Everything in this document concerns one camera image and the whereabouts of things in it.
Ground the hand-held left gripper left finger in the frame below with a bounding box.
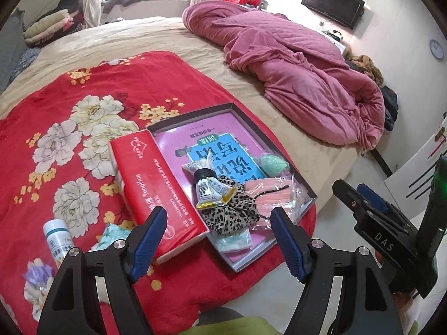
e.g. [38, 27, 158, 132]
[37, 207, 167, 335]

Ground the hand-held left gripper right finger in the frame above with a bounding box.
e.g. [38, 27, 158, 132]
[272, 207, 402, 335]

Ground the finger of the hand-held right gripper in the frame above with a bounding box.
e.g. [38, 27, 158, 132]
[332, 180, 372, 224]
[357, 183, 390, 213]

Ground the pink pack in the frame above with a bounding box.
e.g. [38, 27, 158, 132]
[244, 176, 311, 233]

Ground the green floral tissue packet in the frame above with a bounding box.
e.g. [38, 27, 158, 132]
[211, 228, 253, 253]

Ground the leopard print scrunchie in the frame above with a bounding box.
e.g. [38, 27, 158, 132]
[204, 176, 261, 236]

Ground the yellow white tube black cap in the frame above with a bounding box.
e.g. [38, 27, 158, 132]
[196, 167, 235, 210]

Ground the mint green sponge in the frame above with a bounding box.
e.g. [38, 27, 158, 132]
[258, 152, 290, 178]

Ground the black hair tie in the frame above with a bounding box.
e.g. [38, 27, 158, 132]
[182, 159, 214, 177]

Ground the dark cardboard box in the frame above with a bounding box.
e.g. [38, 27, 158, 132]
[150, 102, 318, 273]

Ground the person's right hand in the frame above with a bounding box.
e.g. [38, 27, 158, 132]
[394, 284, 421, 301]

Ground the teal tissue packet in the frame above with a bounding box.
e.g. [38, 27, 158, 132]
[92, 223, 135, 252]

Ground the white board with dark lines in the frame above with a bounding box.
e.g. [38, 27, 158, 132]
[384, 127, 447, 203]

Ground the red tissue pack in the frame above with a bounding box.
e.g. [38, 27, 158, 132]
[109, 130, 210, 265]

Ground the pink book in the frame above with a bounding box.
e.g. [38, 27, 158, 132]
[155, 112, 297, 262]

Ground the dark clothes heap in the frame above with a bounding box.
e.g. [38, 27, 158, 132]
[380, 84, 399, 131]

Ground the white medicine bottle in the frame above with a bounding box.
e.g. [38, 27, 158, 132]
[43, 219, 75, 269]

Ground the green garment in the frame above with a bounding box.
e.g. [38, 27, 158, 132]
[182, 307, 290, 335]

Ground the purple item in clear bag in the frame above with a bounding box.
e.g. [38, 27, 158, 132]
[23, 258, 58, 290]

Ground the pink quilt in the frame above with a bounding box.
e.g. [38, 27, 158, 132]
[182, 1, 386, 147]

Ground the brown clothes heap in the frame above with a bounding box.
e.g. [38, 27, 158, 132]
[346, 55, 385, 86]

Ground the red floral blanket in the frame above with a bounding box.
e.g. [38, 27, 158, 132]
[0, 51, 317, 335]

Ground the white cabinet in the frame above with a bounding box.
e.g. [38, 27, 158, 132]
[314, 24, 350, 56]

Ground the bed with beige sheet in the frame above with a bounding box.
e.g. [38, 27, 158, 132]
[0, 16, 364, 308]

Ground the pile of folded clothes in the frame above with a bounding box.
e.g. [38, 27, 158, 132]
[24, 0, 86, 47]

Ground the grey pillow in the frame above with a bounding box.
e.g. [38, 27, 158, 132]
[0, 9, 27, 88]

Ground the round wall clock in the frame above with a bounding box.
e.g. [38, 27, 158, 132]
[429, 39, 445, 59]

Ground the black wall television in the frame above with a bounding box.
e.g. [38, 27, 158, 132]
[301, 0, 365, 30]

